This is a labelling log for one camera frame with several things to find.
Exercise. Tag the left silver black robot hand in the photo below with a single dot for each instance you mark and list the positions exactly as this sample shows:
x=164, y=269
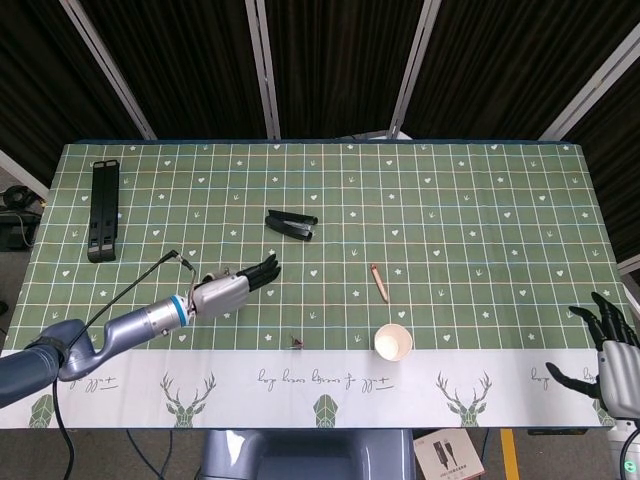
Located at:
x=222, y=295

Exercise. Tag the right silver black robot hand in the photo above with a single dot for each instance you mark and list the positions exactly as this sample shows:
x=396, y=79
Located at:
x=622, y=375

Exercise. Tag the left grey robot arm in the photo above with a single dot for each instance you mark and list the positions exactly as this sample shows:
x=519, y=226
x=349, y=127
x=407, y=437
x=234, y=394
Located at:
x=145, y=320

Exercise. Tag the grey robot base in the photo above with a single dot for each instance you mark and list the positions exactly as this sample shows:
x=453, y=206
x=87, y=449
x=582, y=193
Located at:
x=300, y=460

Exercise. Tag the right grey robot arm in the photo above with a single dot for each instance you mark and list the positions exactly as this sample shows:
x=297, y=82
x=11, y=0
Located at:
x=627, y=450

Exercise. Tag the small dark clip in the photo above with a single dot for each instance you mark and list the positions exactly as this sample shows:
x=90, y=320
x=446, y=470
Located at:
x=296, y=343

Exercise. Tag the black stapler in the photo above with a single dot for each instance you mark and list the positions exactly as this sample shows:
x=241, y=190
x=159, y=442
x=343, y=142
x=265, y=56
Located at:
x=292, y=227

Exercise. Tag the black folding laptop stand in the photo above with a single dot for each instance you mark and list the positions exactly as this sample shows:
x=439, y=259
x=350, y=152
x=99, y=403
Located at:
x=96, y=210

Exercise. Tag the green grid tablecloth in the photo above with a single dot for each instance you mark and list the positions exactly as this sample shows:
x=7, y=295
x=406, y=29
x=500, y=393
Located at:
x=350, y=200

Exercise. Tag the white paper cup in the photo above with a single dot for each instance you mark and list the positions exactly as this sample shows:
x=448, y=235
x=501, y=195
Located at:
x=392, y=342

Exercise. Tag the dark fabric screen panel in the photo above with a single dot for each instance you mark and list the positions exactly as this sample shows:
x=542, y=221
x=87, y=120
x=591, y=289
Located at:
x=340, y=65
x=500, y=65
x=40, y=75
x=615, y=165
x=190, y=65

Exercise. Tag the black floor equipment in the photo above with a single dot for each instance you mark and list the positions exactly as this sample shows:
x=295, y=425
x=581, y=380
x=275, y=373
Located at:
x=15, y=225

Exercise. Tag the white screen frame post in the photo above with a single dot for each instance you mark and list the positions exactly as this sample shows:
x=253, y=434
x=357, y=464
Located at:
x=20, y=172
x=631, y=266
x=110, y=70
x=595, y=92
x=260, y=50
x=414, y=70

